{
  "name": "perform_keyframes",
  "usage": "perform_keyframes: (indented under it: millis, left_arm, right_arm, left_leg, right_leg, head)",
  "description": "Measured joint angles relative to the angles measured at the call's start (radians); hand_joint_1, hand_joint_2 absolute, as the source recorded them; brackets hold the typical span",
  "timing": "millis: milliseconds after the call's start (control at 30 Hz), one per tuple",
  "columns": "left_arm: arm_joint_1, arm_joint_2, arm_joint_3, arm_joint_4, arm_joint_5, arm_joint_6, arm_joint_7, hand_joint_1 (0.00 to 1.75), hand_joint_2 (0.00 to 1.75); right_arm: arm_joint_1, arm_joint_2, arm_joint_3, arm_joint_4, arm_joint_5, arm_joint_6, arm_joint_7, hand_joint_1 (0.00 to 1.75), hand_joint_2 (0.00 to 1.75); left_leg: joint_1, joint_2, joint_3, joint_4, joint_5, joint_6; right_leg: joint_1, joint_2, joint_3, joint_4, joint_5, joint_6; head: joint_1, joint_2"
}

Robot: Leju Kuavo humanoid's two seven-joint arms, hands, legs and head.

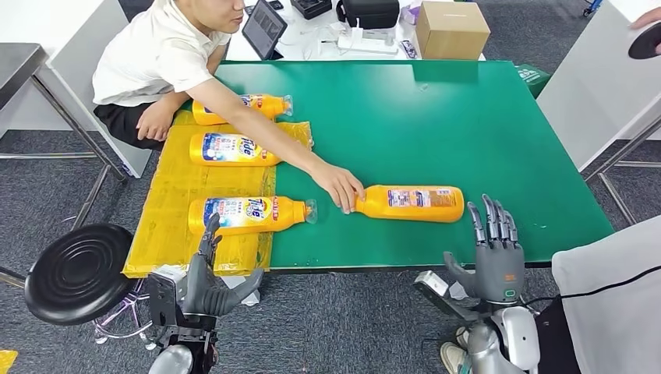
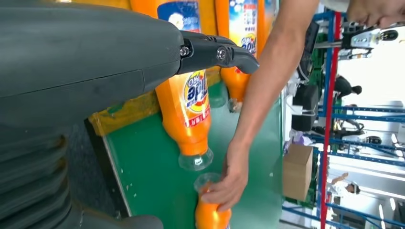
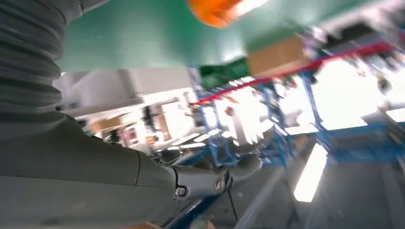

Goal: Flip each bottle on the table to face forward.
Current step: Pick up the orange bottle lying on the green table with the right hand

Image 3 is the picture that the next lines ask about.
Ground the white side table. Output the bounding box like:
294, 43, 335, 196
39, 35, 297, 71
53, 68, 193, 118

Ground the green printed bag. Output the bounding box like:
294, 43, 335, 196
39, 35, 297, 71
199, 58, 251, 92

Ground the blue metal rack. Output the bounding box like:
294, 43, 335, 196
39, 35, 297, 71
164, 41, 405, 229

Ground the brown cardboard box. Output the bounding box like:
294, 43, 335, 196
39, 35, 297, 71
246, 34, 308, 77

